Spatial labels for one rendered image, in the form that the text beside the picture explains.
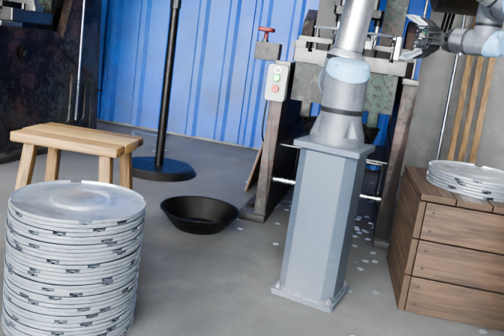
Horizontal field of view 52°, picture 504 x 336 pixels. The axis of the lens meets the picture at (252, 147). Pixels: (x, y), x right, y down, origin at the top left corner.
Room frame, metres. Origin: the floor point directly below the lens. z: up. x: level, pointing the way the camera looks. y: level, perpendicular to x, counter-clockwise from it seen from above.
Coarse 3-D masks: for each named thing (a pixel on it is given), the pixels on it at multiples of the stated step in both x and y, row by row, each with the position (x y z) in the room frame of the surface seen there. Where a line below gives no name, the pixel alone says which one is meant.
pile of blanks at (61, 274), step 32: (32, 224) 0.97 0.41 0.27; (64, 224) 0.97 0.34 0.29; (96, 224) 0.99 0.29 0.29; (128, 224) 1.04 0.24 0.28; (32, 256) 0.97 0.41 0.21; (64, 256) 0.98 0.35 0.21; (96, 256) 0.99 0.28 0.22; (128, 256) 1.05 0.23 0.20; (32, 288) 0.98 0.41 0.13; (64, 288) 0.96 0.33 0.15; (96, 288) 0.99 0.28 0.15; (128, 288) 1.07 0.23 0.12; (32, 320) 0.97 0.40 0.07; (64, 320) 0.98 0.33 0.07; (96, 320) 1.01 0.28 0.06; (128, 320) 1.08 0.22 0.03
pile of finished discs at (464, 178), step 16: (432, 160) 1.64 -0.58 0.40; (448, 160) 1.69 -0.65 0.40; (432, 176) 1.53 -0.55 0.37; (448, 176) 1.47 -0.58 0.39; (464, 176) 1.48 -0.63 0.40; (480, 176) 1.49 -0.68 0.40; (496, 176) 1.52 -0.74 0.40; (464, 192) 1.43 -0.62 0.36; (480, 192) 1.42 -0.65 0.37; (496, 192) 1.41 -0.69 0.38
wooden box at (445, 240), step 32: (416, 192) 1.48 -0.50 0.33; (448, 192) 1.45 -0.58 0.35; (416, 224) 1.38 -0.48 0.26; (448, 224) 1.37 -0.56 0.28; (480, 224) 1.36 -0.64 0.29; (416, 256) 1.38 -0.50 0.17; (448, 256) 1.37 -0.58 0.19; (480, 256) 1.36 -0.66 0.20; (416, 288) 1.38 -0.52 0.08; (448, 288) 1.36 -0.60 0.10; (480, 288) 1.35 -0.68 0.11; (480, 320) 1.35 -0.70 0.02
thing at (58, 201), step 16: (16, 192) 1.11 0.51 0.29; (32, 192) 1.12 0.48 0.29; (48, 192) 1.14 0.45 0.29; (64, 192) 1.14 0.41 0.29; (80, 192) 1.15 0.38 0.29; (96, 192) 1.19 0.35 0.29; (112, 192) 1.20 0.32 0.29; (128, 192) 1.22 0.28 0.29; (16, 208) 1.00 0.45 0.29; (32, 208) 1.02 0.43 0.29; (48, 208) 1.03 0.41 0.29; (64, 208) 1.04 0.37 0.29; (80, 208) 1.05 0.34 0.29; (96, 208) 1.07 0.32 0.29; (112, 208) 1.09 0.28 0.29; (128, 208) 1.10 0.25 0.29; (144, 208) 1.11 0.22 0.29
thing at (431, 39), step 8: (416, 32) 1.70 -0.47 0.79; (424, 32) 1.67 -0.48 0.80; (432, 32) 1.64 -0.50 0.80; (440, 32) 1.61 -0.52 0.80; (448, 32) 1.62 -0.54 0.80; (416, 40) 1.68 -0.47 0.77; (424, 40) 1.65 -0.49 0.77; (432, 40) 1.66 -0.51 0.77; (440, 40) 1.61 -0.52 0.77; (424, 48) 1.65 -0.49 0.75; (432, 48) 1.67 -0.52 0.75; (448, 48) 1.62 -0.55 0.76
